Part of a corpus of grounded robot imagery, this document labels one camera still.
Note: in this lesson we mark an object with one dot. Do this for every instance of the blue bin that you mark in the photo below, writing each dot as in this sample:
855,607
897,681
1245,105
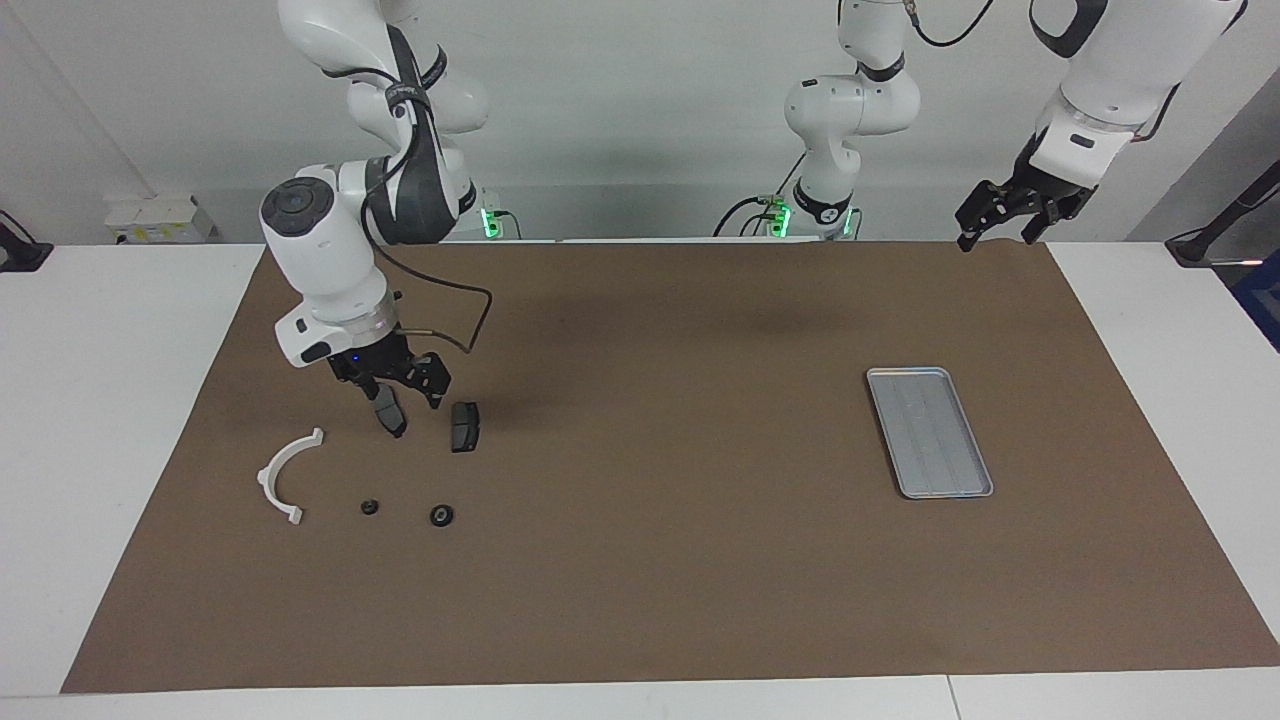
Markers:
1264,300

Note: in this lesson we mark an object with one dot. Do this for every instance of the dark curved brake pad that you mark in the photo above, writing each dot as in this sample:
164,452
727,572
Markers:
396,423

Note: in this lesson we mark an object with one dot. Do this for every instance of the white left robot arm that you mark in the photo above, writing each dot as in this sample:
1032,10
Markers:
1130,50

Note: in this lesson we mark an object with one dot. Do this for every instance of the white curved plastic part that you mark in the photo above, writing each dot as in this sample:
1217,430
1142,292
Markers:
268,482

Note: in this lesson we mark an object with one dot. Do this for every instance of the brown table mat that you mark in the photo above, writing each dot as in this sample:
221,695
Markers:
640,580

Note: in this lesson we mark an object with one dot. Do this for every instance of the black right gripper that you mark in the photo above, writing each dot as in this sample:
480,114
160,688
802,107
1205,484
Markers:
375,362

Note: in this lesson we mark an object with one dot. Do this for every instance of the dark rectangular brake pad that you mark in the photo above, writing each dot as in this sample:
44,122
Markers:
465,428

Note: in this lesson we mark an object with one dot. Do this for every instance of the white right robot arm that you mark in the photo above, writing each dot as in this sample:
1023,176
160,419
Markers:
320,260

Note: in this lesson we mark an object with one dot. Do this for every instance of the white socket box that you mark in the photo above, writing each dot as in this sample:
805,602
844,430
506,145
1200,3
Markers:
150,218

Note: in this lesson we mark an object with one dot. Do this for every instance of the large black bearing gear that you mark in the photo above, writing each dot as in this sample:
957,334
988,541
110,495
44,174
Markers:
441,516

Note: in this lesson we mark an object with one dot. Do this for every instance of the black stand foot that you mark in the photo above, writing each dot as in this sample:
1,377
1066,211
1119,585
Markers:
20,256

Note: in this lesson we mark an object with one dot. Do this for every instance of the silver metal tray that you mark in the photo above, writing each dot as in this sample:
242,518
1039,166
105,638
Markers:
930,435

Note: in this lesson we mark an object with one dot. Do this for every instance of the black angled stand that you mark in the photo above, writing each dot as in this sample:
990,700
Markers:
1200,246

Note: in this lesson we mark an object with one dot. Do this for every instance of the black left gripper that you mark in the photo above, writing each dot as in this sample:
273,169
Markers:
1030,175

